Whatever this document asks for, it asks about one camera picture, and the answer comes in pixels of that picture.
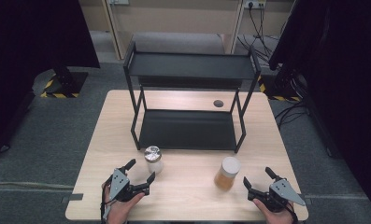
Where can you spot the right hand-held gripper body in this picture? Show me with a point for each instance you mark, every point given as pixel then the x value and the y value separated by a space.
pixel 282 193

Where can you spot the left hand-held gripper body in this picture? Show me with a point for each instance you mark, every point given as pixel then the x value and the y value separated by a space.
pixel 118 184

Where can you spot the glass jar with silver lid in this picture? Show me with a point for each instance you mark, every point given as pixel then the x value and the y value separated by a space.
pixel 155 165

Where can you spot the amber jar with white lid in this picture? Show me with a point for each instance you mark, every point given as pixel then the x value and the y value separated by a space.
pixel 226 178

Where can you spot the black metal shelf rack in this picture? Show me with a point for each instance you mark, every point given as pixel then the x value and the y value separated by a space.
pixel 189 129

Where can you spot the person's left hand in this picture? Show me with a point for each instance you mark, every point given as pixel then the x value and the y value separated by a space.
pixel 121 209

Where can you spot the person's right hand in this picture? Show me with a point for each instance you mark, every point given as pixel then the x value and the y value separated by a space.
pixel 272 216

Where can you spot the stand base with striped tape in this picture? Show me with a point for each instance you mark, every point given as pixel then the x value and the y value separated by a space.
pixel 282 90
pixel 64 82

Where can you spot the grey table grommet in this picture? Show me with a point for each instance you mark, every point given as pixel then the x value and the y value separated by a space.
pixel 218 103

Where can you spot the black curtain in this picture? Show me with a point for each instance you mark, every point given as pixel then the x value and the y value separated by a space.
pixel 24 62
pixel 345 77

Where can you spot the wall power outlet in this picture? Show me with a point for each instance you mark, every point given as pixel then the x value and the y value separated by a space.
pixel 254 3

